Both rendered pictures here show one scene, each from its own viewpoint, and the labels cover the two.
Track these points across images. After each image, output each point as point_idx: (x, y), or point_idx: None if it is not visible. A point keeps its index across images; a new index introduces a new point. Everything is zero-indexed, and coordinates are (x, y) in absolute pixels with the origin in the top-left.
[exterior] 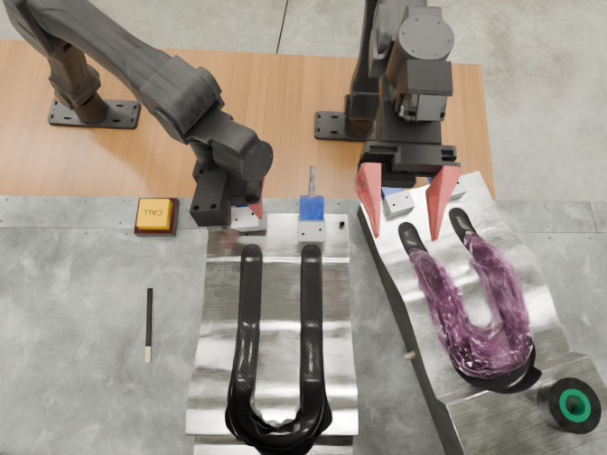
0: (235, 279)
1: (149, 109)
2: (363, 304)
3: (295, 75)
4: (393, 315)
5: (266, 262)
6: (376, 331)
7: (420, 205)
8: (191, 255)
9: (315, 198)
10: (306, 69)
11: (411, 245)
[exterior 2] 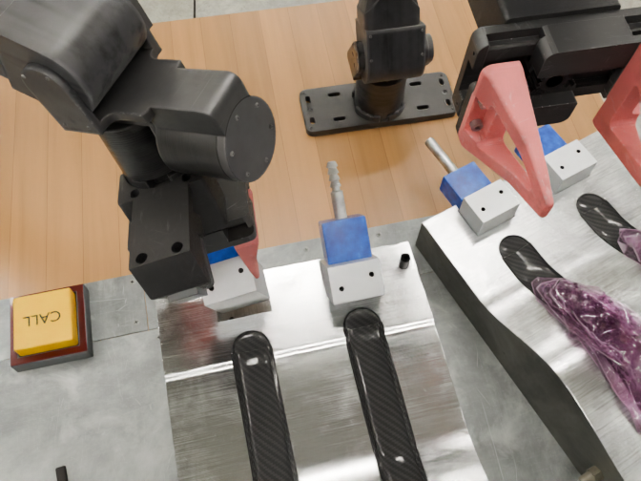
0: (230, 406)
1: (13, 78)
2: (473, 403)
3: (251, 43)
4: (532, 410)
5: (281, 359)
6: (510, 448)
7: (525, 203)
8: (131, 384)
9: (349, 218)
10: (266, 30)
11: (530, 274)
